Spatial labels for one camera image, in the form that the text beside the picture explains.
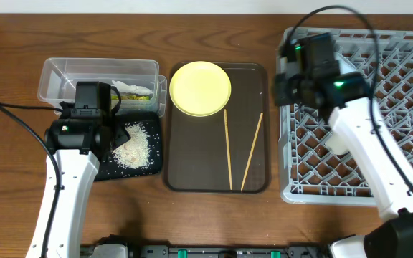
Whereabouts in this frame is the green orange snack wrapper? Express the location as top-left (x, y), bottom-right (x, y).
top-left (111, 93), bottom-right (152, 101)

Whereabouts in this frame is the wooden chopstick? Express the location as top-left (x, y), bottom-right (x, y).
top-left (223, 109), bottom-right (233, 190)
top-left (240, 112), bottom-right (263, 191)

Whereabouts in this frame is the white tissue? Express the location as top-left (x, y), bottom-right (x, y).
top-left (112, 80), bottom-right (153, 96)

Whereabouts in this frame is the white green cup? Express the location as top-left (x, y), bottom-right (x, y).
top-left (326, 130), bottom-right (350, 156)

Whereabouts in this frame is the light blue bowl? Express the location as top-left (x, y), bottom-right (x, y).
top-left (334, 52), bottom-right (357, 75)

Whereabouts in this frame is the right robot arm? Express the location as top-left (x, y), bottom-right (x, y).
top-left (275, 33), bottom-right (413, 258)

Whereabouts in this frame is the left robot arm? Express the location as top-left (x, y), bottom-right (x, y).
top-left (27, 82), bottom-right (130, 257)

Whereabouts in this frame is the black waste tray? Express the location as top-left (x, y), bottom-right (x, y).
top-left (95, 112), bottom-right (163, 181)

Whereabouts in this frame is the grey dishwasher rack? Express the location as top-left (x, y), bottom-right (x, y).
top-left (278, 30), bottom-right (413, 206)

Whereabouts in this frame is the spilled rice pile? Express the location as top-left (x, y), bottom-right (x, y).
top-left (113, 123), bottom-right (153, 169)

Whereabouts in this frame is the lower clear plastic bin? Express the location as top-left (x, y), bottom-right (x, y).
top-left (45, 73), bottom-right (167, 117)

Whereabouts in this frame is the clear plastic bin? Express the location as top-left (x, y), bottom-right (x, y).
top-left (37, 57), bottom-right (160, 103)
top-left (45, 73), bottom-right (167, 117)

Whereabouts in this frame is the upper clear plastic bin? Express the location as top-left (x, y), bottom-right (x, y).
top-left (37, 57), bottom-right (160, 103)

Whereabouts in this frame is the dark brown serving tray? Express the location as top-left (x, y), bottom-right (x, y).
top-left (163, 62), bottom-right (270, 194)

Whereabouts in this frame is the yellow plate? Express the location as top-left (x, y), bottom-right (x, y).
top-left (169, 61), bottom-right (232, 117)

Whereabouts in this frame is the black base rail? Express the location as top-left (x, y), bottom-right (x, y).
top-left (80, 235), bottom-right (330, 258)

